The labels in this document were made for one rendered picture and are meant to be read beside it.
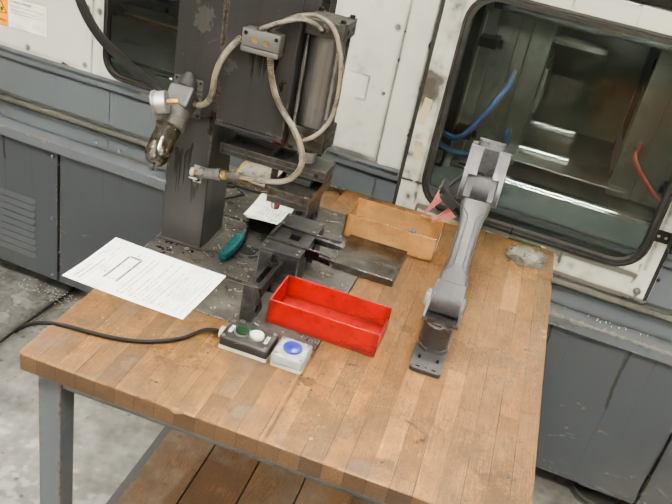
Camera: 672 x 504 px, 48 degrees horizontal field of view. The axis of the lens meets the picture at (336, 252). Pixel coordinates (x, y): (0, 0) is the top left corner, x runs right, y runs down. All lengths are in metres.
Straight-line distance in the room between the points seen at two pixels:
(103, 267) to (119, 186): 1.07
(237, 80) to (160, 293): 0.50
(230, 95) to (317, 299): 0.49
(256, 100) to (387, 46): 0.70
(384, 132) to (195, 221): 0.75
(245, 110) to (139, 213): 1.21
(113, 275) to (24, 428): 1.04
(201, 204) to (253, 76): 0.35
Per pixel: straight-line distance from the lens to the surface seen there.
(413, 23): 2.26
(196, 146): 1.79
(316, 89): 1.66
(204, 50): 1.72
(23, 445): 2.66
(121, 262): 1.82
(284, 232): 1.85
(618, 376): 2.55
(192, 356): 1.55
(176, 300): 1.70
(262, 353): 1.55
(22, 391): 2.85
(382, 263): 1.94
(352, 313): 1.73
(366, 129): 2.37
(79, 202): 2.99
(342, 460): 1.39
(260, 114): 1.70
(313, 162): 1.75
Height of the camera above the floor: 1.86
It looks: 29 degrees down
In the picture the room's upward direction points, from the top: 12 degrees clockwise
